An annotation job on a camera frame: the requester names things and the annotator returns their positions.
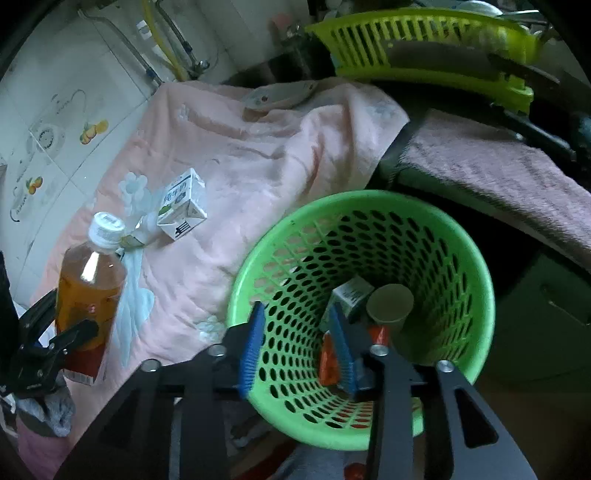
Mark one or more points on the small green-white milk carton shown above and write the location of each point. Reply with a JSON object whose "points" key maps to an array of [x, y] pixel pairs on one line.
{"points": [[182, 203]]}

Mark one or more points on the white and blue milk carton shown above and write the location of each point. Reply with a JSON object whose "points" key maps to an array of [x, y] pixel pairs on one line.
{"points": [[353, 293]]}

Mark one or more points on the dark knife holder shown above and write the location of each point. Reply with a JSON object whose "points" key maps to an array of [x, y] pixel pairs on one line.
{"points": [[304, 60]]}

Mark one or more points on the pink flower-patterned blanket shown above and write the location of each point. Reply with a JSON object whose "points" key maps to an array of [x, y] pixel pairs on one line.
{"points": [[254, 152]]}

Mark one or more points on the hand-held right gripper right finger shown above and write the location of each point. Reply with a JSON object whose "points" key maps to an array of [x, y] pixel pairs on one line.
{"points": [[344, 350]]}

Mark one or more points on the pink towel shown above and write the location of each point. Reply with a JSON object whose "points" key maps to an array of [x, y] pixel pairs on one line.
{"points": [[485, 161]]}

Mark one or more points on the yellow gas pipe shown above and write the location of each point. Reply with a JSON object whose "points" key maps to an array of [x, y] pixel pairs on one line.
{"points": [[168, 50]]}

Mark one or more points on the yellow-green dish rack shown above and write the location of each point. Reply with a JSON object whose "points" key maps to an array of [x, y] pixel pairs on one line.
{"points": [[360, 32]]}

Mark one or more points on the black pan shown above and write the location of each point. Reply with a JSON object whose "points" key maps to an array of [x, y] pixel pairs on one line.
{"points": [[540, 134]]}

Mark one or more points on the green plastic mesh basket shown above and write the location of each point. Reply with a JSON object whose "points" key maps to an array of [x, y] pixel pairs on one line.
{"points": [[300, 240]]}

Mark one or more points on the amber tea bottle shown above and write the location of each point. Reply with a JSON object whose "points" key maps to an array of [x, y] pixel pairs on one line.
{"points": [[87, 286]]}

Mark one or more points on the white paper cup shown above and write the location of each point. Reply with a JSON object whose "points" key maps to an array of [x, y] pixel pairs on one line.
{"points": [[390, 302]]}

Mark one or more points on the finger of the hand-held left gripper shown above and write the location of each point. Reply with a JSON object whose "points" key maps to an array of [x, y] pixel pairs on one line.
{"points": [[39, 316], [69, 341]]}

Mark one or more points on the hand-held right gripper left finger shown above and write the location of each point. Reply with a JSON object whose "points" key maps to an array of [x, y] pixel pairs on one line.
{"points": [[251, 346]]}

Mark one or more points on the steel cleaver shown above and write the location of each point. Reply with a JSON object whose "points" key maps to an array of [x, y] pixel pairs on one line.
{"points": [[438, 60]]}

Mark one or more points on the grey cabinet door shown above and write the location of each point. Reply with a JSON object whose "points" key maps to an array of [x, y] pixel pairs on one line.
{"points": [[545, 323]]}

